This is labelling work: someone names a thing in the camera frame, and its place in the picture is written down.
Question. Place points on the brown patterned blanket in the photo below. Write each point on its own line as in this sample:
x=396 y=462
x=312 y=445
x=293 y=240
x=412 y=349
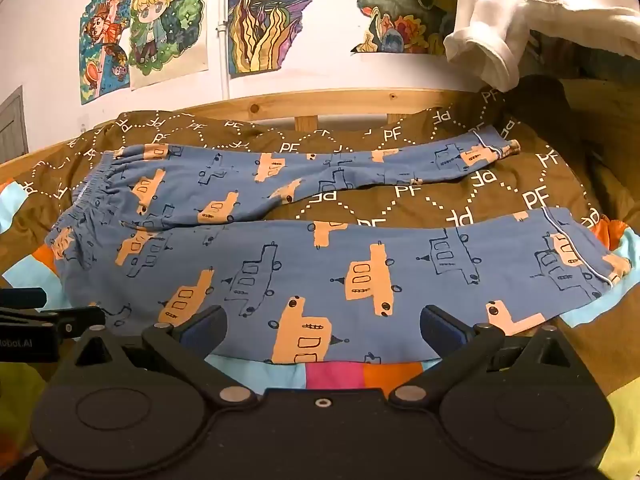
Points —
x=400 y=207

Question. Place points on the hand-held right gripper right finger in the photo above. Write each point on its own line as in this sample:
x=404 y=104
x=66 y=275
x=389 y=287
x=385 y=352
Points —
x=441 y=329

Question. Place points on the blue cartoon wall poster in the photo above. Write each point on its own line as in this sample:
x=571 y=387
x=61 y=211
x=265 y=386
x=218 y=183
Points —
x=102 y=45

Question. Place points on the multicolour striped bed sheet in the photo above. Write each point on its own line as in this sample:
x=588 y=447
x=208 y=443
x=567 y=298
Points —
x=335 y=376

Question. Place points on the blue pants with orange print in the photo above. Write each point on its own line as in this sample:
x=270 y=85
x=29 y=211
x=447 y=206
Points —
x=320 y=270

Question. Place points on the white wall conduit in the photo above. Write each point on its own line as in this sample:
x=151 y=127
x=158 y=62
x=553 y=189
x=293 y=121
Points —
x=223 y=35

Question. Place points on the swirl pattern wall poster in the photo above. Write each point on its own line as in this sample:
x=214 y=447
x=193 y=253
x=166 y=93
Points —
x=270 y=15

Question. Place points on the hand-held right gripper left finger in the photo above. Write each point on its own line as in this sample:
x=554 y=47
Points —
x=206 y=329

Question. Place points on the colourful landscape wall poster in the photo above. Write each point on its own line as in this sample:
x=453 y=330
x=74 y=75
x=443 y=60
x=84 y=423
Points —
x=400 y=15

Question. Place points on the wooden bed frame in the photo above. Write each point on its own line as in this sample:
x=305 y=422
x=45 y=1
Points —
x=320 y=101

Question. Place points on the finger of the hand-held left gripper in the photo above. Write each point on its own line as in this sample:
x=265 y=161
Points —
x=75 y=319
x=22 y=297

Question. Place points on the grey door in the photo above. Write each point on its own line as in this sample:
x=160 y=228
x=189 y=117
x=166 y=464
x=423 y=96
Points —
x=12 y=127

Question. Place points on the white hanging cloth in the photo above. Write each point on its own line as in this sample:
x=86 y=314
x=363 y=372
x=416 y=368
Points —
x=505 y=20

